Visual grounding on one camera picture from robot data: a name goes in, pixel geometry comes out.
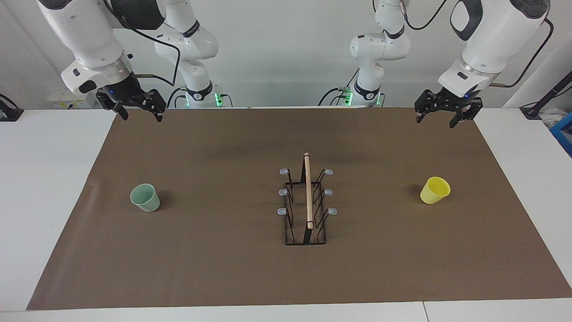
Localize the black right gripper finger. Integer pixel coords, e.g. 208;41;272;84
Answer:
96;89;130;122
142;89;167;123

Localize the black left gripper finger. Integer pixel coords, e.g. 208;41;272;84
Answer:
414;90;438;124
449;99;484;129

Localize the yellow plastic cup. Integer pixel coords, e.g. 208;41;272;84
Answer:
420;176;451;205

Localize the pale green plastic cup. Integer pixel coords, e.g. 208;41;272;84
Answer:
130;183;161;213

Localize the white power strip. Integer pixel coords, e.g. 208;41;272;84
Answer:
47;89;104;109

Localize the black stand pole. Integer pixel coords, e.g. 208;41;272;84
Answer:
520;71;572;119

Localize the clear plastic bag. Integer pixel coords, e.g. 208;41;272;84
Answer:
538;108;571;129

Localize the blue box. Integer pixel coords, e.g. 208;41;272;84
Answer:
549;112;572;157

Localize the black table clamp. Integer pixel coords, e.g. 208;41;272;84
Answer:
0;93;24;122

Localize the brown table mat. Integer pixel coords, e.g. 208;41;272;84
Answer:
26;106;572;311

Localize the black right base cable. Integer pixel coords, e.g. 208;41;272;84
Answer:
166;86;187;108

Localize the black base cable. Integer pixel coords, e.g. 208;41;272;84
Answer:
166;86;187;108
318;67;361;106

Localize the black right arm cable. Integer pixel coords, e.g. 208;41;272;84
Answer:
103;0;181;87

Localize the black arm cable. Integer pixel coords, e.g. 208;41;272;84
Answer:
489;18;555;88
103;0;181;87

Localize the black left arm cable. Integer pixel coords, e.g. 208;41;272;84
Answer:
489;18;555;88

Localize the black left base cable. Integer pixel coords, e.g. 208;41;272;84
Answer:
318;67;361;106

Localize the black wire cup rack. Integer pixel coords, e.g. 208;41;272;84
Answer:
278;152;338;246

